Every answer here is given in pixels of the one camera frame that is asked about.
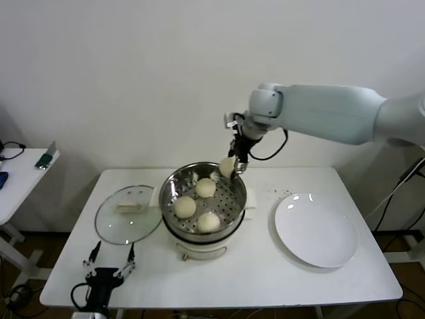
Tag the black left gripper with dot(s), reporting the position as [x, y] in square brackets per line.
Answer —
[102, 280]

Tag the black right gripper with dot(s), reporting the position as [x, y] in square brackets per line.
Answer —
[244, 148]

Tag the white steamed baozi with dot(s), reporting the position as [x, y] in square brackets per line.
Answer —
[204, 187]
[208, 222]
[185, 206]
[226, 167]

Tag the round glass pot lid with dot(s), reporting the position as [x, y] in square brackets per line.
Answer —
[109, 216]

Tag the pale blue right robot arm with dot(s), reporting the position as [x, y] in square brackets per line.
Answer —
[332, 109]

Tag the perforated steel steamer basket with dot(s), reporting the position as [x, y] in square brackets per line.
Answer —
[230, 202]

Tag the white electric pot base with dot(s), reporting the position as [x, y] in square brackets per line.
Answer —
[199, 249]

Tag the white round plate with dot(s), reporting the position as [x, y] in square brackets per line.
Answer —
[315, 229]

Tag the white side table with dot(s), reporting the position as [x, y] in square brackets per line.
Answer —
[23, 179]

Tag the green and silver packet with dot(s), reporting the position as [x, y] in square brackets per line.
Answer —
[44, 161]

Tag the blue object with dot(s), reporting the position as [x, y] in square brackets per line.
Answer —
[2, 181]

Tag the white side desk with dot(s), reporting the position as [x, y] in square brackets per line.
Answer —
[411, 247]

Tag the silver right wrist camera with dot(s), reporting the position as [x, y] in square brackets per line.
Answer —
[229, 120]

